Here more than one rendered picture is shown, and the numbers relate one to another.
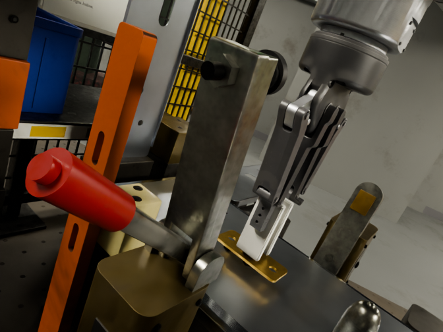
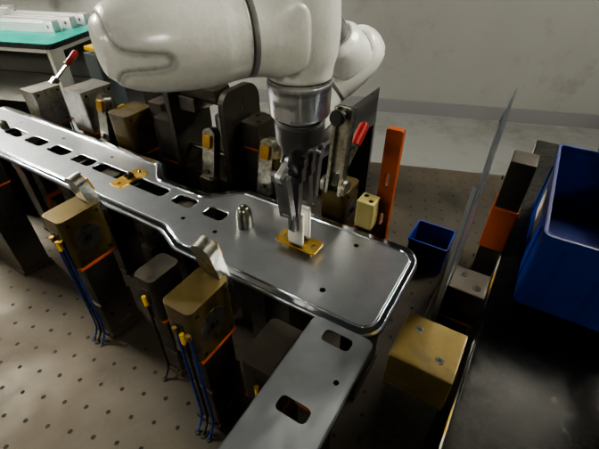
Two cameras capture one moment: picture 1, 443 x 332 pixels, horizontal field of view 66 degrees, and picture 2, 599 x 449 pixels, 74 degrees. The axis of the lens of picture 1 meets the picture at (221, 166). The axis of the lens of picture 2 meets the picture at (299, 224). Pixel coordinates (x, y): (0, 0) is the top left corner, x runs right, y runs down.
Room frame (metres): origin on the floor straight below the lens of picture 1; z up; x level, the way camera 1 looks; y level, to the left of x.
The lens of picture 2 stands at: (0.90, -0.06, 1.49)
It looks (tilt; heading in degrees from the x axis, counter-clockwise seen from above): 38 degrees down; 181
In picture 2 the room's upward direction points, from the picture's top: straight up
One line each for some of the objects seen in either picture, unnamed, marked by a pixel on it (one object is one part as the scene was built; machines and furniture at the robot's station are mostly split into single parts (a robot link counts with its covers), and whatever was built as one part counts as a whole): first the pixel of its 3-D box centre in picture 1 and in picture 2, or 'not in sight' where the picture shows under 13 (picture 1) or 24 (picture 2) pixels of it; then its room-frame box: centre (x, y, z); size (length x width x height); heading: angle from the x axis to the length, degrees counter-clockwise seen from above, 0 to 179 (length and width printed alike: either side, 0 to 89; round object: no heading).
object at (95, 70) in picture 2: not in sight; (118, 117); (-0.43, -0.72, 0.92); 0.08 x 0.08 x 0.44; 59
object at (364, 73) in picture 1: (329, 89); (299, 144); (0.35, -0.07, 1.21); 0.08 x 0.07 x 0.09; 149
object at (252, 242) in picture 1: (260, 226); (302, 221); (0.34, -0.06, 1.05); 0.03 x 0.01 x 0.07; 59
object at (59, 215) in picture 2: not in sight; (93, 276); (0.30, -0.52, 0.87); 0.12 x 0.07 x 0.35; 149
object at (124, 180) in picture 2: not in sight; (128, 175); (0.11, -0.47, 1.01); 0.08 x 0.04 x 0.01; 149
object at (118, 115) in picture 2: not in sight; (150, 169); (-0.12, -0.52, 0.89); 0.12 x 0.08 x 0.38; 149
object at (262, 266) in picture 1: (252, 250); (299, 239); (0.35, -0.07, 1.02); 0.08 x 0.04 x 0.01; 59
